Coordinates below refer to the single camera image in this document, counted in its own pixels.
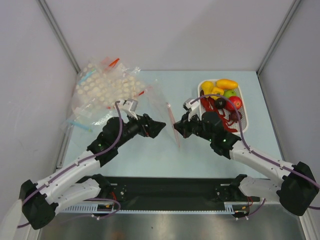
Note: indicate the white slotted cable duct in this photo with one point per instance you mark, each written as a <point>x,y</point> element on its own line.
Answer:
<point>91,208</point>

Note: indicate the red lobster toy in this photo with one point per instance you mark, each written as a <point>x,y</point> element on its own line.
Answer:
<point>228,124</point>

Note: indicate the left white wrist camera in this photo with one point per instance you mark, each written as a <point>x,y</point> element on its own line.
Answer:
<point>129,107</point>

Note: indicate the dark purple passion fruit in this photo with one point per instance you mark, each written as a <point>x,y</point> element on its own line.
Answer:
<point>235,116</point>

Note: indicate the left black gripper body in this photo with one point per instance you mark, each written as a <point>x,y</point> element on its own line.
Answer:
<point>134,127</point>

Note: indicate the orange yellow mango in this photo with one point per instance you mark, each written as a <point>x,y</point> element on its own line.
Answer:
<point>226,84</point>

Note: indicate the pile of zip bags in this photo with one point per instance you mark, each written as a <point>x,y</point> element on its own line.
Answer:
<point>98,86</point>

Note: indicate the pink dotted zip bag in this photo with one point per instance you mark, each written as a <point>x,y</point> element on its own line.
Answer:
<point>162,109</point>

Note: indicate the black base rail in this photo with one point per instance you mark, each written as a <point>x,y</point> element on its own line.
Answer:
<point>173,194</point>

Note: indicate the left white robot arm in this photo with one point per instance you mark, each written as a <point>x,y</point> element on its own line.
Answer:
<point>44,199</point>

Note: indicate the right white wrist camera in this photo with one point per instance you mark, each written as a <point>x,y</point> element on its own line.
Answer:
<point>191,106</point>

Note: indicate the dark mangosteen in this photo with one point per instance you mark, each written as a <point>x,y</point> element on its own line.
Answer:
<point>220,103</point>

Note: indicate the red apple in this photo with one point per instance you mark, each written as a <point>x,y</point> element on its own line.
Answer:
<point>234,103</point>

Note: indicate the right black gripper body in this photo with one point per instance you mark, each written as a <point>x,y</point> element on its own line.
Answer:
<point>189,125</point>

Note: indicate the green apple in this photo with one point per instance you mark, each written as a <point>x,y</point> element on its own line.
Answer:
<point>230,93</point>

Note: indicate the white perforated basket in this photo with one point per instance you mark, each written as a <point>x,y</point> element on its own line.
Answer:
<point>242,110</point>

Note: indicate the yellow bell pepper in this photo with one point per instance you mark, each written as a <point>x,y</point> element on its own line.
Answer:
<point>217,91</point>

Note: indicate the yellow pear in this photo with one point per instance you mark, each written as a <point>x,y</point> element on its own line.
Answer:
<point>207,87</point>

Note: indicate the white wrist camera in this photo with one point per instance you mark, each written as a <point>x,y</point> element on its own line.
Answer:
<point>129,107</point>
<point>191,106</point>

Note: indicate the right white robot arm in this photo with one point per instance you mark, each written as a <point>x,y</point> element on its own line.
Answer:
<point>292,185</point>

